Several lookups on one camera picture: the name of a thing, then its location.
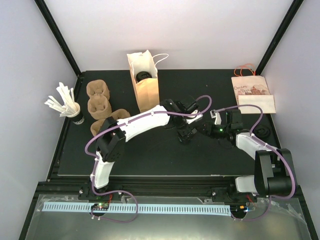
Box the brown paper takeout bag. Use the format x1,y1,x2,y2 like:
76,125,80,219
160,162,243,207
126,50,169,113

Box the brown pulp cup carrier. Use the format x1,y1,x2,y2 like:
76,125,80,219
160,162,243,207
90,108,131,136

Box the black lid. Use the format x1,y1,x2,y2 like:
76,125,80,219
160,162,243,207
253,124,271,139
135,71,152,83

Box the black paper coffee cup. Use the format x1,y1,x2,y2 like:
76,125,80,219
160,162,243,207
177,128,197,145

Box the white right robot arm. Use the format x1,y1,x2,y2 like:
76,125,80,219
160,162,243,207
197,109,297,202

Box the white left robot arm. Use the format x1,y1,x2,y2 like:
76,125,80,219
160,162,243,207
84,95,212,200

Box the stack of pulp cup carriers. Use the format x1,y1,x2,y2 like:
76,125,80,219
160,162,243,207
86,79,112,120

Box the cup of white wrapped stirrers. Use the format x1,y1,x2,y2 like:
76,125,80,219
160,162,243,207
44,82,85,125

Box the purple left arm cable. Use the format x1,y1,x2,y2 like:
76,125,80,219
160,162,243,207
84,95,213,223

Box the printed paper bag orange handles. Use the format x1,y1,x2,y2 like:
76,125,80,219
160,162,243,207
231,63,276,114

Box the light blue cable duct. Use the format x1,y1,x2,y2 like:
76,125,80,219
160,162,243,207
42,202,231,217

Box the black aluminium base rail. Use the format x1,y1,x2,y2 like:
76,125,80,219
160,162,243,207
37,174,301,203

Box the black right frame post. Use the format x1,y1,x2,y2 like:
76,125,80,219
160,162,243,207
255,0,304,76

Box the black frame post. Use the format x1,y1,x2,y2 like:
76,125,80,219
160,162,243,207
255,0,304,76
34,0,82,77

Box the black left frame post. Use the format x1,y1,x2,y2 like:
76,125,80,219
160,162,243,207
34,0,82,77

